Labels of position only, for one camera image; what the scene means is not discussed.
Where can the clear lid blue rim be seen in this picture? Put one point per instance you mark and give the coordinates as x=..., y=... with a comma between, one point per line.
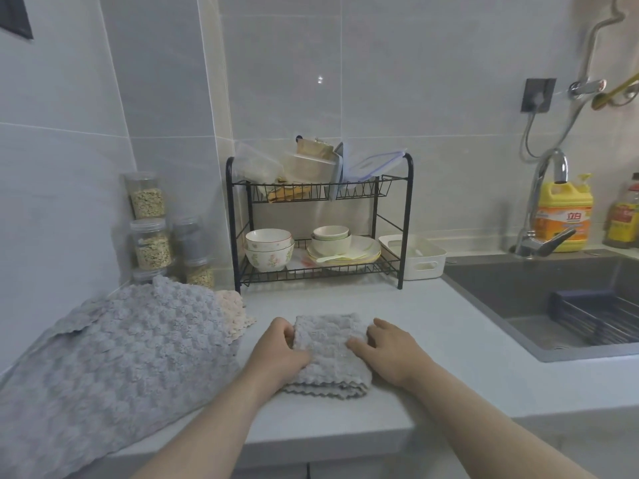
x=374, y=164

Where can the black wall socket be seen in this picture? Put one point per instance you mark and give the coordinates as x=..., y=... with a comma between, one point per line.
x=536, y=94

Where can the white red printed mat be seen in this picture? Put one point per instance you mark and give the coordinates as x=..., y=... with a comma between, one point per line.
x=302, y=259

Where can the cream bowl green rim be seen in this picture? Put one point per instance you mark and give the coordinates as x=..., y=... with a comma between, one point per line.
x=331, y=246

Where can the pale yellow plate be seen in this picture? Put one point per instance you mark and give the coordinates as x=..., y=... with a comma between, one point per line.
x=373, y=258

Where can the grey kitchen sink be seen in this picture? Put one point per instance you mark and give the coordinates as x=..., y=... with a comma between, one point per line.
x=499, y=294

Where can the person's left hand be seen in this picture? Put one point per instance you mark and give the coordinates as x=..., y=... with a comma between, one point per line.
x=272, y=364

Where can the yellow detergent bottle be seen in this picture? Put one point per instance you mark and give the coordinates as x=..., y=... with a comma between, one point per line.
x=566, y=214

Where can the grey blue container lid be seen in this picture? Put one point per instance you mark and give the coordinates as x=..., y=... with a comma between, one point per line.
x=338, y=169

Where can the white bowl red rim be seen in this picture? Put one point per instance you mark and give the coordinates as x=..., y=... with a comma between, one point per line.
x=268, y=239

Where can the cream plate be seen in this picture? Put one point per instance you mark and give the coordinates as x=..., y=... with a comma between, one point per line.
x=368, y=246

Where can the small cream bowl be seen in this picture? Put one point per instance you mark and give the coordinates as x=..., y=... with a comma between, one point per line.
x=330, y=231

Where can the yellow orange cloth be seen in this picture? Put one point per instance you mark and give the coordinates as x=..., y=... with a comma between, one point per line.
x=287, y=192

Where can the dark blue sink rack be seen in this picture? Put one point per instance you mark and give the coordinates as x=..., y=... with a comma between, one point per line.
x=579, y=299

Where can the chrome kitchen faucet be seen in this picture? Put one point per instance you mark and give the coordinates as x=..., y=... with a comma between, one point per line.
x=559, y=162

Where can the chrome water valve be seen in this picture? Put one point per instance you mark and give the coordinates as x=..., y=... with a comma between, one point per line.
x=589, y=87
x=631, y=93

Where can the grey wall cabinet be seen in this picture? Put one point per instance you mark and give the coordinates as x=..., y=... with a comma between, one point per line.
x=15, y=14

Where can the grey corrugated pipe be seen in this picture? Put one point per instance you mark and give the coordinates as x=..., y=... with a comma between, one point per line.
x=594, y=39

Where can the white floral bowl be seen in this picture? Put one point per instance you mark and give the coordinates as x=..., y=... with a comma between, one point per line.
x=269, y=260

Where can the person's right forearm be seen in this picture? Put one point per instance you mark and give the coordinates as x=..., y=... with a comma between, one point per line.
x=499, y=434

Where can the person's left forearm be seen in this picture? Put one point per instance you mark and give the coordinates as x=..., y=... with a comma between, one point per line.
x=199, y=439

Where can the clear empty jar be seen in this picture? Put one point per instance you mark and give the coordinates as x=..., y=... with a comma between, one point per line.
x=188, y=239

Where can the white plastic basket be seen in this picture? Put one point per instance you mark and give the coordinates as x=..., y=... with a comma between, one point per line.
x=424, y=268

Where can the sauce bottle yellow label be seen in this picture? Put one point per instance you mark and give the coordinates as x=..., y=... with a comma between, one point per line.
x=624, y=219

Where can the cream plastic spoon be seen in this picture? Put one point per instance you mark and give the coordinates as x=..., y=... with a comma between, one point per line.
x=327, y=258

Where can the person's right hand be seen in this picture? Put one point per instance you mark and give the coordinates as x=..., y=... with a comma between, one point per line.
x=399, y=359

